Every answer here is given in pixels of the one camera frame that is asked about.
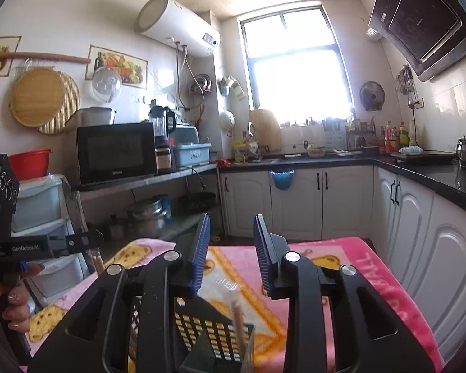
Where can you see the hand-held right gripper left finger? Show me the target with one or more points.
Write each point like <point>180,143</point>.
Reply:
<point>202,258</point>

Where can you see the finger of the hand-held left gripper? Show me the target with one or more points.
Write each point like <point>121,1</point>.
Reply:
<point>83,239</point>

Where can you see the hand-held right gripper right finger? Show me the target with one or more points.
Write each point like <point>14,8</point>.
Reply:
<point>261,258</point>

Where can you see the black mesh utensil basket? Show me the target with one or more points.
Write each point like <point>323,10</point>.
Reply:
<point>213,334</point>

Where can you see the person's left hand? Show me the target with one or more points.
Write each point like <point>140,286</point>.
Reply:
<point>14,303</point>

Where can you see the pink printed blanket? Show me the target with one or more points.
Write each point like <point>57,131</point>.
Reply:
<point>237,279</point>

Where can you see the red plastic basin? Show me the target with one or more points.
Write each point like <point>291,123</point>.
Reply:
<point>31,163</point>

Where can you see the light blue drawer cabinet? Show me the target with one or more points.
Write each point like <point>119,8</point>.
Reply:
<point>39,202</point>

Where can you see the black frying pan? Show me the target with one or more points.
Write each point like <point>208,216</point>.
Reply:
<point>196,202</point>

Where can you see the blue plastic container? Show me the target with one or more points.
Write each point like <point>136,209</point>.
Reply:
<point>166,208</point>

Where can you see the steel cooking pot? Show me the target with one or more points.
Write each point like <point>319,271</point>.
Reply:
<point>145,217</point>

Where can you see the blue hanging bin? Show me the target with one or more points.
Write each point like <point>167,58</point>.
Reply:
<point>281,180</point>

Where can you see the metal shelf table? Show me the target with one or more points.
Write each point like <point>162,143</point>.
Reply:
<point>178,173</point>

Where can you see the black microwave oven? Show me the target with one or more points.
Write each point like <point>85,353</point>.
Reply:
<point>116,151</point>

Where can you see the round bamboo tray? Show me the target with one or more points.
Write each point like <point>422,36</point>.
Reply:
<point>37,97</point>

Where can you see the white kitchen cabinets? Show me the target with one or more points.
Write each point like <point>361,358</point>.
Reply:
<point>341,202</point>

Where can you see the blue dish drainer box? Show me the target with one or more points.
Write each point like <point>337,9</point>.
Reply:
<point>192,155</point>

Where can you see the black blender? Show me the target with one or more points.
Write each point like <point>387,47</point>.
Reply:
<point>163,159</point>

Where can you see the yellow package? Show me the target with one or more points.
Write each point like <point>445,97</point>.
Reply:
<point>240,152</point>

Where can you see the round straw mat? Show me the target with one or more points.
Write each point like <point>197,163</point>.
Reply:
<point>72,101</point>

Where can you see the glass bowl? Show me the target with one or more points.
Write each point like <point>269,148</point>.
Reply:
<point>316,151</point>

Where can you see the wooden cutting board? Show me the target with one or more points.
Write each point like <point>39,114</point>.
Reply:
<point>268,128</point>

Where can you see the sink faucet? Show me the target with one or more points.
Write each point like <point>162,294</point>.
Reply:
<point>251,128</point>

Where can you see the white hanging colander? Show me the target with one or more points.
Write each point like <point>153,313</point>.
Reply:
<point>227,120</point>

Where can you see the long wooden rolling pin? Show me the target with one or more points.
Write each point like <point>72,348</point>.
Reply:
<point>62,57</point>

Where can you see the clear plastic dome cover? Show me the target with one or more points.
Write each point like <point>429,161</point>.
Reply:
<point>106,83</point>

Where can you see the dark spice rack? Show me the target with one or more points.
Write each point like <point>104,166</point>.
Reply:
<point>361,136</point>

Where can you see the red label sauce bottle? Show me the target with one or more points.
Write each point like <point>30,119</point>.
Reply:
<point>390,142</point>

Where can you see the white cloth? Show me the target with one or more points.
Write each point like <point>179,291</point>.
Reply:
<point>409,149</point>

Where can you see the yellow oil bottle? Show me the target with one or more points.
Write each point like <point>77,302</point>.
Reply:
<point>403,136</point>

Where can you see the black induction cooktop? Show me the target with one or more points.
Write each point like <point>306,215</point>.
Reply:
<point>423,158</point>

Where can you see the kitchen window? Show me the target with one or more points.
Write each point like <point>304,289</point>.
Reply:
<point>295,66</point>

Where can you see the steel french press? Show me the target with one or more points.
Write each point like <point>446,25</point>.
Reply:
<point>464,151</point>

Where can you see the hanging metal ladles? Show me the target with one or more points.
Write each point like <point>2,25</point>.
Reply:
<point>406,79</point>

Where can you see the white water heater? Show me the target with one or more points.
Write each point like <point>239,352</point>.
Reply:
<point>178,27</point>

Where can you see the black range hood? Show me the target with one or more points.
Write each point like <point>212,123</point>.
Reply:
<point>423,19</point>

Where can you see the fruit wall poster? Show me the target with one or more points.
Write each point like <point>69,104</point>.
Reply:
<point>0,52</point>
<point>128,64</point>

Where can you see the wall utensil holder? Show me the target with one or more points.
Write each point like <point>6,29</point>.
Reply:
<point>224,89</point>

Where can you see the round wall fan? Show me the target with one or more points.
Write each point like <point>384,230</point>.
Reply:
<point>372,95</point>

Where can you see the silver exhaust duct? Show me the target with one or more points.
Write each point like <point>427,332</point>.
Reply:
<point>374,34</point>

